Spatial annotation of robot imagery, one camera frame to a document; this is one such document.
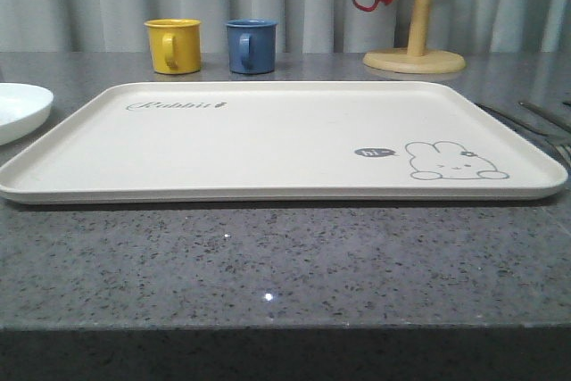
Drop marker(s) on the yellow mug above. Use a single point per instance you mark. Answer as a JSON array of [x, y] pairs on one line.
[[175, 45]]

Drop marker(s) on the blue mug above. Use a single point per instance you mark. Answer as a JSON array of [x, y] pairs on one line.
[[251, 46]]

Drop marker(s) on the wooden mug tree stand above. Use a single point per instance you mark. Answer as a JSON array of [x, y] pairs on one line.
[[416, 58]]

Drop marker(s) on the white round plate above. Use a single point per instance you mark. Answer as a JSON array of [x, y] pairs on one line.
[[24, 108]]

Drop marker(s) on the silver metal fork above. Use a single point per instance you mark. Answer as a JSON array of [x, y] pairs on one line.
[[560, 143]]

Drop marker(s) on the cream rabbit serving tray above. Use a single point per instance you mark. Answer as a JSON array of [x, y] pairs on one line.
[[224, 141]]

